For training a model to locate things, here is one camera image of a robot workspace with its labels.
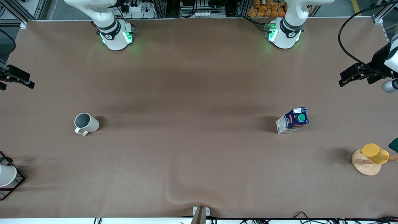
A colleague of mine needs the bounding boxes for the blue white milk carton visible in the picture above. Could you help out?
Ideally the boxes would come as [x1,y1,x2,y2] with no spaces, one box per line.
[276,107,309,134]

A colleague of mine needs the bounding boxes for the beige ceramic mug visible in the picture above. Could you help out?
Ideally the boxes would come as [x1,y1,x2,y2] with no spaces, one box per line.
[74,113,100,136]

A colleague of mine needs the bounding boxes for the yellow plastic cup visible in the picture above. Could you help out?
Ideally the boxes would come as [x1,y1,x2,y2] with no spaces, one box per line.
[360,143,390,164]

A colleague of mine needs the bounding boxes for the wooden mug stand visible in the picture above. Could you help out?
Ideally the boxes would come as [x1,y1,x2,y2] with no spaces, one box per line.
[352,149,398,176]

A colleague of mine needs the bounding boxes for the orange bread bag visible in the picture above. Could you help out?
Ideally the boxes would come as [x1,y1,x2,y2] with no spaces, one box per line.
[248,0,287,18]

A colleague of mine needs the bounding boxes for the white power strip with plugs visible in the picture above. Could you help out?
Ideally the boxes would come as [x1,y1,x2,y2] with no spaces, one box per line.
[120,0,156,19]

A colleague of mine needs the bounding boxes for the long white power strip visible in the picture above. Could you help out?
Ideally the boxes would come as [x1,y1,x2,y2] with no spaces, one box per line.
[180,10,226,18]

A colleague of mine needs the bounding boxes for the brown table cloth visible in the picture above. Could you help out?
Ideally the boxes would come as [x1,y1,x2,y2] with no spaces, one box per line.
[0,17,398,219]

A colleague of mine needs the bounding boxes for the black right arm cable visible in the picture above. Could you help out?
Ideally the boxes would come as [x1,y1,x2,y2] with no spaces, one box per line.
[0,29,16,57]

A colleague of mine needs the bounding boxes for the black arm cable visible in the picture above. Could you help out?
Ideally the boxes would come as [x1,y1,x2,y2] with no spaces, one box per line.
[0,29,16,57]
[338,2,398,77]

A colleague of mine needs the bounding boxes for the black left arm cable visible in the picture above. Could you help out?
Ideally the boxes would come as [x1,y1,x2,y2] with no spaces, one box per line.
[338,2,398,77]

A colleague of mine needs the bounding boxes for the aluminium frame post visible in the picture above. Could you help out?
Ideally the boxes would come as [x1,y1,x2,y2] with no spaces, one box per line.
[0,0,29,29]
[371,0,398,25]

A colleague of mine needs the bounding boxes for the black wire rack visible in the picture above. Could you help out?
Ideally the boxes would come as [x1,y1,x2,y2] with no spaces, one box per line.
[0,152,26,200]

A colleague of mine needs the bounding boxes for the grey metal table bracket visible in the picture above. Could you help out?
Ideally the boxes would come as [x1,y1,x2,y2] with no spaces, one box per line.
[192,206,211,224]

